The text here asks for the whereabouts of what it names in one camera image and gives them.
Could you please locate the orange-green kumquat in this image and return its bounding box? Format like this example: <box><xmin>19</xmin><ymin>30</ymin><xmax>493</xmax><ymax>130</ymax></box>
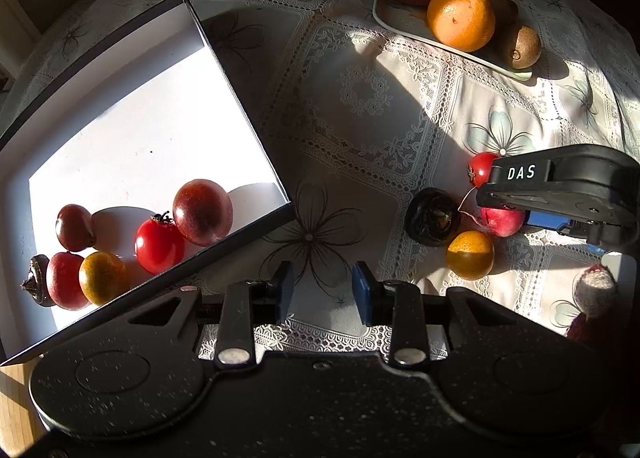
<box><xmin>78</xmin><ymin>251</ymin><xmax>130</xmax><ymax>307</ymax></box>

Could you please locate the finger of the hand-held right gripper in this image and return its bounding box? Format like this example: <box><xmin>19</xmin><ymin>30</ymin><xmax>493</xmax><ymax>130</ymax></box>
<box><xmin>475</xmin><ymin>188</ymin><xmax>589</xmax><ymax>239</ymax></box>

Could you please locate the small orange kumquat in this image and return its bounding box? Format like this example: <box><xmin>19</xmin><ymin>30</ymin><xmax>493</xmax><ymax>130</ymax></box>
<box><xmin>445</xmin><ymin>230</ymin><xmax>496</xmax><ymax>281</ymax></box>

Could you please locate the brown kiwi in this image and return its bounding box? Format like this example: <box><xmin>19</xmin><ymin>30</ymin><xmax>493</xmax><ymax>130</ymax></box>
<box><xmin>501</xmin><ymin>25</ymin><xmax>543</xmax><ymax>70</ymax></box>

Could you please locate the grey oblong plate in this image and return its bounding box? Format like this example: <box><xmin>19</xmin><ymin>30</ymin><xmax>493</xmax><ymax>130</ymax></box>
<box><xmin>372</xmin><ymin>0</ymin><xmax>534</xmax><ymax>82</ymax></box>

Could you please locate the dark purple tomato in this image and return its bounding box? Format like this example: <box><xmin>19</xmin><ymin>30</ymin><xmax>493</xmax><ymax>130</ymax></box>
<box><xmin>404</xmin><ymin>188</ymin><xmax>462</xmax><ymax>247</ymax></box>

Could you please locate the red cherry tomato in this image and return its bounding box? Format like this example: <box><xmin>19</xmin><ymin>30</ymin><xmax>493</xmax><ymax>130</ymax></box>
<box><xmin>467</xmin><ymin>152</ymin><xmax>501</xmax><ymax>189</ymax></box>
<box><xmin>134</xmin><ymin>211</ymin><xmax>186</xmax><ymax>275</ymax></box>

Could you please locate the white lace floral tablecloth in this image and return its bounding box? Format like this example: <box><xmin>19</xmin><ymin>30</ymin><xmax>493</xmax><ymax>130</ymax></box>
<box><xmin>0</xmin><ymin>0</ymin><xmax>640</xmax><ymax>364</ymax></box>

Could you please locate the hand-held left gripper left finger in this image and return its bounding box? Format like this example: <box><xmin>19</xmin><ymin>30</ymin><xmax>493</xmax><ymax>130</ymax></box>
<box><xmin>127</xmin><ymin>260</ymin><xmax>296</xmax><ymax>369</ymax></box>

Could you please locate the dark brown tomato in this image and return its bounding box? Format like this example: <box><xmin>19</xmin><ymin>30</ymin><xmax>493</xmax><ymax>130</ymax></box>
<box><xmin>20</xmin><ymin>254</ymin><xmax>57</xmax><ymax>308</ymax></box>

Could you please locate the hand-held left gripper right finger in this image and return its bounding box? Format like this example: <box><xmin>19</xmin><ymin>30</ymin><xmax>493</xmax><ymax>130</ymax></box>
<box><xmin>351</xmin><ymin>261</ymin><xmax>519</xmax><ymax>369</ymax></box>

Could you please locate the large orange with stem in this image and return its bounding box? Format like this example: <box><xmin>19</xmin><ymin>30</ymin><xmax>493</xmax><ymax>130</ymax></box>
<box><xmin>426</xmin><ymin>0</ymin><xmax>512</xmax><ymax>53</ymax></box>

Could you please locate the black cardboard box white inside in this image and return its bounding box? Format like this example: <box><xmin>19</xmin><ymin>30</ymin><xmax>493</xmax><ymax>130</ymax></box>
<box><xmin>0</xmin><ymin>0</ymin><xmax>294</xmax><ymax>368</ymax></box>

